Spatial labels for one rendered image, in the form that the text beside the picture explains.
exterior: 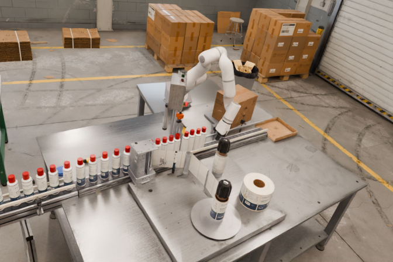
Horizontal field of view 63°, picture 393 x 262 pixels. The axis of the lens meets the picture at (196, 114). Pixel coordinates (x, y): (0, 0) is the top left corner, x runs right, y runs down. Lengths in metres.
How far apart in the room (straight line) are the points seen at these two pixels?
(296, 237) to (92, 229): 1.76
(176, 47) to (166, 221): 4.02
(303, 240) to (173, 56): 3.73
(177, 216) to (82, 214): 0.55
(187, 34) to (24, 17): 3.36
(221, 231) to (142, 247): 0.45
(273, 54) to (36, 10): 4.65
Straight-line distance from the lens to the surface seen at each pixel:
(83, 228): 2.00
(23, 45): 5.84
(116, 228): 1.99
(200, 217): 2.00
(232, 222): 2.03
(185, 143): 2.33
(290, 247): 2.96
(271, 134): 2.99
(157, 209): 2.02
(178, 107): 2.12
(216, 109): 2.91
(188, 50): 5.72
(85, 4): 7.35
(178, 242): 1.88
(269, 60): 5.86
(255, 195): 2.06
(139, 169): 2.05
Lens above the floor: 2.39
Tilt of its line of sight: 31 degrees down
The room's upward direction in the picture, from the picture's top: 11 degrees clockwise
